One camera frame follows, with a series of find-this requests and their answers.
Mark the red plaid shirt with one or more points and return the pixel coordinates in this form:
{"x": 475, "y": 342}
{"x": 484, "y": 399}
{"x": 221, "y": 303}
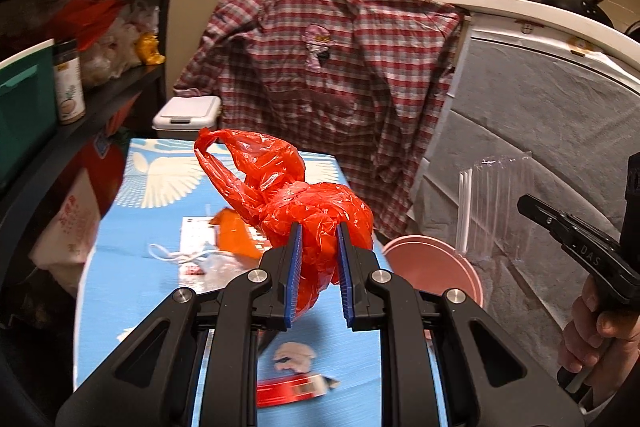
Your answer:
{"x": 361, "y": 80}

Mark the black shelf unit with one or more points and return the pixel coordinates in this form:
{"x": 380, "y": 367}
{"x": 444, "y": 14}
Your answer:
{"x": 105, "y": 32}

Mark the grey cloth cover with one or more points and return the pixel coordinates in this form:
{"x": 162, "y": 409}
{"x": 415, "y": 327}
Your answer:
{"x": 579, "y": 127}

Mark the orange plastic wrapper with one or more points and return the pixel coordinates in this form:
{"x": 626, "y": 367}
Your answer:
{"x": 237, "y": 237}

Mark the clear straw sleeve pack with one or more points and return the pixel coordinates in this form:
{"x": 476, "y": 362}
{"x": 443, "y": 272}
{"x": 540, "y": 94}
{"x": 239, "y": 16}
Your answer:
{"x": 488, "y": 219}

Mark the person's right hand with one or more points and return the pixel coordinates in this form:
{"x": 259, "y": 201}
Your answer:
{"x": 604, "y": 341}

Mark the white red-print rice bag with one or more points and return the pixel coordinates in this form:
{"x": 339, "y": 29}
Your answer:
{"x": 64, "y": 246}

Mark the pink plastic bucket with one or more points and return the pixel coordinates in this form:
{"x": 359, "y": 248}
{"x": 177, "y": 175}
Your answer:
{"x": 432, "y": 265}

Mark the white face mask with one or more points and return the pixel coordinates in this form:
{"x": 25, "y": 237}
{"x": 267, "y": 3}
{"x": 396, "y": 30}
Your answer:
{"x": 160, "y": 253}

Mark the white label spice jar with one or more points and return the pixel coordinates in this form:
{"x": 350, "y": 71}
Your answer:
{"x": 69, "y": 96}

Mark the red plastic bag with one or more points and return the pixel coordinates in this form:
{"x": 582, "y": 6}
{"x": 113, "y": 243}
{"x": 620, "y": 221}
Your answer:
{"x": 263, "y": 179}

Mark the clear crumpled plastic bag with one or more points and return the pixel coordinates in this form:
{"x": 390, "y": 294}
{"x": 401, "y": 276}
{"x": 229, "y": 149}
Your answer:
{"x": 220, "y": 269}

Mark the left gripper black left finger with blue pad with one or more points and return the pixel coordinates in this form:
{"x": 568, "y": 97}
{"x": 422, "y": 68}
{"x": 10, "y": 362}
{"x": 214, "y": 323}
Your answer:
{"x": 194, "y": 355}

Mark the white red milk carton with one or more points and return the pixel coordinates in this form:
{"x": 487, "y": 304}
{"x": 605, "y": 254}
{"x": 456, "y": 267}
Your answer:
{"x": 198, "y": 250}

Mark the yellow plastic bag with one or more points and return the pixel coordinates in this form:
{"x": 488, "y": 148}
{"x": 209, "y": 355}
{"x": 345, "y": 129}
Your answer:
{"x": 147, "y": 50}

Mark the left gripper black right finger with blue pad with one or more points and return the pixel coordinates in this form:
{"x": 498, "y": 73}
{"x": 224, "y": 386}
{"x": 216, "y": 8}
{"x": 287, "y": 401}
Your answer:
{"x": 444, "y": 360}

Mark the white lidded trash bin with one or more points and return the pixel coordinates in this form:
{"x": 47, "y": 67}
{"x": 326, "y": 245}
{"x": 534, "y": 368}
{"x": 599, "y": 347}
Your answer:
{"x": 188, "y": 115}

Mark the green storage box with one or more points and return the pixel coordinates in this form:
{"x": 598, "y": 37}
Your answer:
{"x": 27, "y": 102}

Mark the red medicine box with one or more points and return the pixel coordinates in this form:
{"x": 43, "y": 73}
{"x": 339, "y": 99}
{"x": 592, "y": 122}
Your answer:
{"x": 292, "y": 389}

